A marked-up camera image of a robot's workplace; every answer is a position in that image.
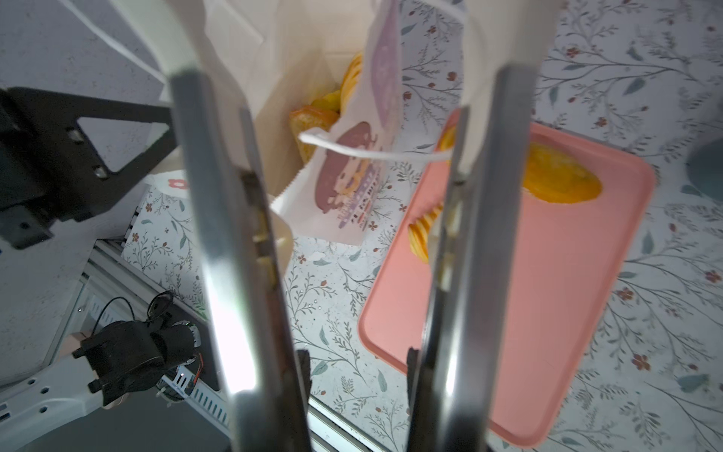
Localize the oval golden fake bread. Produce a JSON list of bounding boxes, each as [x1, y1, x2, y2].
[[523, 142, 603, 205]]

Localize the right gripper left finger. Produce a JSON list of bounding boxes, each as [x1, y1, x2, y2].
[[109, 0, 313, 452]]

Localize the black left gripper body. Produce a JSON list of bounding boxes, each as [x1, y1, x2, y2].
[[1, 88, 176, 250]]

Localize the round scored fake bun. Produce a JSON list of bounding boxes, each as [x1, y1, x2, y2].
[[435, 124, 457, 157]]

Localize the grey-blue cup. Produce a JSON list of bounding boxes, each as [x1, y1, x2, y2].
[[686, 139, 723, 202]]

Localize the braided fake bread stick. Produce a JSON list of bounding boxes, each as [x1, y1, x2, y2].
[[340, 52, 363, 115]]

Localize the yellow oval fake bread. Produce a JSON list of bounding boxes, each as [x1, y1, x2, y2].
[[311, 90, 341, 113]]

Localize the ridged spiral fake bread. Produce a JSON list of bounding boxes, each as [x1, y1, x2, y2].
[[408, 203, 444, 264]]

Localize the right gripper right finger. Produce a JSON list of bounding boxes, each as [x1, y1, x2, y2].
[[408, 1, 562, 451]]

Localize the pink rectangular tray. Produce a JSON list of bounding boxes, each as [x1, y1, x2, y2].
[[358, 124, 656, 447]]

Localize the white paper gift bag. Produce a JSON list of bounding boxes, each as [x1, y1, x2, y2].
[[55, 0, 487, 247]]

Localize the glazed brown fake pastry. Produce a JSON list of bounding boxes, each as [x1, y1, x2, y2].
[[289, 105, 340, 165]]

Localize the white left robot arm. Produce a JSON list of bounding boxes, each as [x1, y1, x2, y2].
[[1, 88, 203, 449]]

